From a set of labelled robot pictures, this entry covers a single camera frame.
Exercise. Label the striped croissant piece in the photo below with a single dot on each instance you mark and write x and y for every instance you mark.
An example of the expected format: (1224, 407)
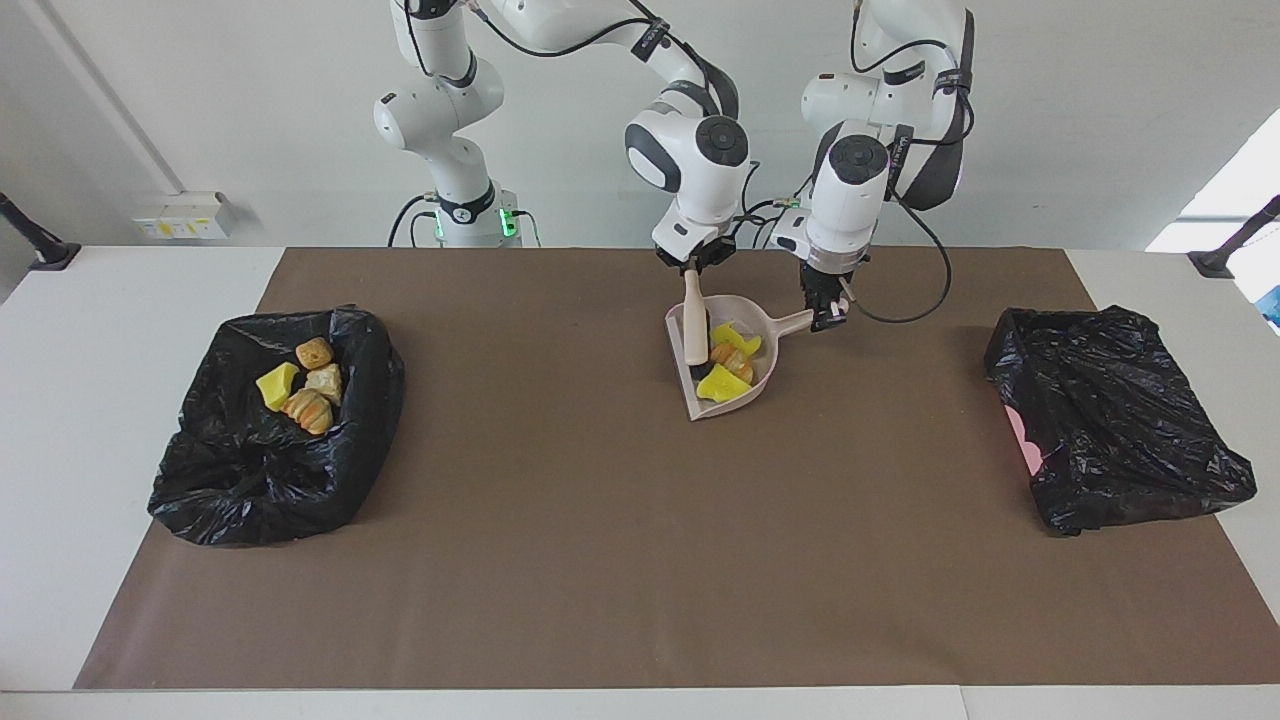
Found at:
(308, 410)

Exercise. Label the white wall socket box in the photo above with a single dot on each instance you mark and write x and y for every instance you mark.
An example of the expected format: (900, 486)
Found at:
(185, 215)

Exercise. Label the yellow sponge with green pad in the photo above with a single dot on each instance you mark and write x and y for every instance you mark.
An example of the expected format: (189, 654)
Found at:
(275, 385)

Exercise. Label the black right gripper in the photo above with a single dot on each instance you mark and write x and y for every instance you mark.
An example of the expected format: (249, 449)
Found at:
(700, 250)

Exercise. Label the brown table mat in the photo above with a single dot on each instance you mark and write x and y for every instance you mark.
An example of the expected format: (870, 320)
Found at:
(500, 620)

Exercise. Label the bent yellow sponge piece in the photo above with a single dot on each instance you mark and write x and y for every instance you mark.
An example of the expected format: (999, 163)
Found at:
(735, 337)

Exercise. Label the pale rock-like foam chunk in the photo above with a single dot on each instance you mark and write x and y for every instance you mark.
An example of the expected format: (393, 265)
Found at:
(735, 362)

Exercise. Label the black trash bag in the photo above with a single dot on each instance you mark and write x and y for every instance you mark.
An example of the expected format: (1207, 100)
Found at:
(260, 480)
(1120, 430)

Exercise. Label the pale pink plastic dustpan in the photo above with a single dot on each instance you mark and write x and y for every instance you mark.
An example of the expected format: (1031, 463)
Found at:
(790, 323)

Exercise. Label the left black trash bag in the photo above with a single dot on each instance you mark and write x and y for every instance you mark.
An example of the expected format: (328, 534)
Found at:
(260, 480)

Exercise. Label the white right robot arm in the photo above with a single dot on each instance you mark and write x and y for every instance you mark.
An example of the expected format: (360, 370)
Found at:
(700, 170)

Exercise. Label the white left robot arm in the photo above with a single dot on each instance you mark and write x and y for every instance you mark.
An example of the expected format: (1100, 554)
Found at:
(850, 200)

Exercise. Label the blue object at edge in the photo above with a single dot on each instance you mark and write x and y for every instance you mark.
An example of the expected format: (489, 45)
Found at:
(1273, 305)

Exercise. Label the beige hand brush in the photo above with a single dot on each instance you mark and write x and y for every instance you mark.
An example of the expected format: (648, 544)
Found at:
(695, 330)

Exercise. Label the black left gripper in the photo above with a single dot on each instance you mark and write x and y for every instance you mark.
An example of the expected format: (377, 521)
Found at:
(825, 278)

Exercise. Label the right black trash bag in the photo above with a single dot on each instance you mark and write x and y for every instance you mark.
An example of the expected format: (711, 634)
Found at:
(1120, 430)

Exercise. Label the black clamp stand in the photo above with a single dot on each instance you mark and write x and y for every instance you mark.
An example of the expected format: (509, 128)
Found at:
(1215, 262)
(50, 252)

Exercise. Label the brown oval nugget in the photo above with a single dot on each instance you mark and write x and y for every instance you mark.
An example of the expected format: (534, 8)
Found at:
(315, 353)

